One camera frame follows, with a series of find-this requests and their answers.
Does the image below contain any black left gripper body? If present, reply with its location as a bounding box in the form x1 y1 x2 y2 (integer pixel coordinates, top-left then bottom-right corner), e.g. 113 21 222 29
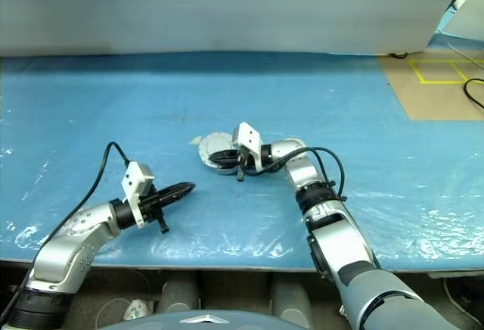
138 188 169 235

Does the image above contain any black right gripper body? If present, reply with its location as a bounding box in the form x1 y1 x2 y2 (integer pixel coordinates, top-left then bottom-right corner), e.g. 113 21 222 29
235 148 259 183

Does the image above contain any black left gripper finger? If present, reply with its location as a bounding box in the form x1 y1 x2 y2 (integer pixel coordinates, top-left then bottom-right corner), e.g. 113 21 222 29
160 191 192 206
160 181 197 196

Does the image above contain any round silver metal part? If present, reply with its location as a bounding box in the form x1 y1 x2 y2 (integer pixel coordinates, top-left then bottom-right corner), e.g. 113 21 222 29
198 132 234 167

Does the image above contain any grey rounded cylinder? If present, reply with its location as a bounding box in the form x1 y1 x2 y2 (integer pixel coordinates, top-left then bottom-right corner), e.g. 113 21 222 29
269 278 312 319
161 276 200 313

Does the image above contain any white floor plug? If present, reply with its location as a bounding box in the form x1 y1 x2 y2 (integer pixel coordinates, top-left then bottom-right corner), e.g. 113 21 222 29
124 298 153 320

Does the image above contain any grey robot torso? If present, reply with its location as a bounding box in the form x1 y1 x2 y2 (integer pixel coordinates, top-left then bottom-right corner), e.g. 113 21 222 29
116 308 342 330

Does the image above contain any white backdrop board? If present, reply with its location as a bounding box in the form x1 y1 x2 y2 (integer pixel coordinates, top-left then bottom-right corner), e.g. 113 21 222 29
0 0 470 59

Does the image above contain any yellow floor tape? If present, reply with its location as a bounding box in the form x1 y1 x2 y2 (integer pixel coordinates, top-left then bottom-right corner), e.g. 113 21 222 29
409 58 484 86

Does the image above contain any white panel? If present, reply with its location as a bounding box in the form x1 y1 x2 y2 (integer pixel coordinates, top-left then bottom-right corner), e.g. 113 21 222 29
447 0 484 40

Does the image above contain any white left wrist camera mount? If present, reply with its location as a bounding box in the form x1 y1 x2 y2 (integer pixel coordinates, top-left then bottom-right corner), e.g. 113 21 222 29
120 160 156 229

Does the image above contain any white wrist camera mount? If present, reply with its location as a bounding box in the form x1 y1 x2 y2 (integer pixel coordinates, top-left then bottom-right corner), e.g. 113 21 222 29
120 160 156 229
231 121 264 173

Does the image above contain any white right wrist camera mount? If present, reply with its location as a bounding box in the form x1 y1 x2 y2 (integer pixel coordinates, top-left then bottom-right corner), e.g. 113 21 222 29
231 121 264 173

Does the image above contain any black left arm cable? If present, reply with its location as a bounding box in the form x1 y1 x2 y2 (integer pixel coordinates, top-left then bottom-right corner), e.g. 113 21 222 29
37 141 130 244

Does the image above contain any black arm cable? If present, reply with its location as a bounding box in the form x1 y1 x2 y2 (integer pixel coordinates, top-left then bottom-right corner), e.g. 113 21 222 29
37 141 130 244
241 147 348 204

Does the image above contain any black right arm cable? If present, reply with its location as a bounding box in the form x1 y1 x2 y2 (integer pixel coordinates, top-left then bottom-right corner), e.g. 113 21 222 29
241 147 348 204

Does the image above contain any black floor cable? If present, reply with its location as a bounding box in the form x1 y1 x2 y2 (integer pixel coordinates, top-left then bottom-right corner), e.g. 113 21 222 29
464 77 484 111

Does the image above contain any white floor cable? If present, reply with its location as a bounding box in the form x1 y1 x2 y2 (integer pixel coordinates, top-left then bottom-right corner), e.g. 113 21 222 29
447 39 484 67

